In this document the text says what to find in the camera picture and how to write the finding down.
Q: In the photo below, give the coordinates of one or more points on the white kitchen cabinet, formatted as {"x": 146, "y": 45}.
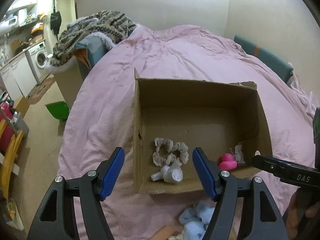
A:
{"x": 17, "y": 77}

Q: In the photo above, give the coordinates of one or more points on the teal headboard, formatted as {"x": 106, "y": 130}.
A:
{"x": 282, "y": 69}

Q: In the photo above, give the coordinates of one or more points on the yellow wooden chair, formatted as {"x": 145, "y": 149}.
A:
{"x": 7, "y": 162}

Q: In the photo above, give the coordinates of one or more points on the brown cardboard box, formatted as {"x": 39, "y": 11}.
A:
{"x": 213, "y": 116}

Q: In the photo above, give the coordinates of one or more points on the light blue plush toy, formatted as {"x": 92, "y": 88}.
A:
{"x": 196, "y": 219}

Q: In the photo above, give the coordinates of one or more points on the white cloth at bed edge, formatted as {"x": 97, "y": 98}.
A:
{"x": 309, "y": 101}

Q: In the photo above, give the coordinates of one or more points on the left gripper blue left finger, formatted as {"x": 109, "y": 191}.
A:
{"x": 110, "y": 172}

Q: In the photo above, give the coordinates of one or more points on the white soft toy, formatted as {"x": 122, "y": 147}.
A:
{"x": 170, "y": 174}

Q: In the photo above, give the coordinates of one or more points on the person's right hand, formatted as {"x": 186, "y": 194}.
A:
{"x": 302, "y": 215}

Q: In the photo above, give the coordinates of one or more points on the pink rubber duck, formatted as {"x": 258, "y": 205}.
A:
{"x": 228, "y": 162}

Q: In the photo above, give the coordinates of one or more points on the clear plastic bag with label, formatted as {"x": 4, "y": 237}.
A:
{"x": 238, "y": 155}

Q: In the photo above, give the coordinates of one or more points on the white washing machine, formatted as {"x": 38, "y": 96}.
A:
{"x": 37, "y": 57}

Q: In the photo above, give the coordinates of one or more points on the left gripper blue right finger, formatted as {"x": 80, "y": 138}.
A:
{"x": 207, "y": 172}

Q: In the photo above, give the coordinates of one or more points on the beige crochet scrunchie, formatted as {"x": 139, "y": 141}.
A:
{"x": 175, "y": 151}

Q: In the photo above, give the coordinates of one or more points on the patterned knit blanket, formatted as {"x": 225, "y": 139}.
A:
{"x": 110, "y": 26}

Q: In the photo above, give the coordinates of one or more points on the blue cushion under blanket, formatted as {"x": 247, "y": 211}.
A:
{"x": 89, "y": 51}

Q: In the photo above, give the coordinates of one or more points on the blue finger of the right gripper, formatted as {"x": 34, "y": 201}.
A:
{"x": 270, "y": 166}

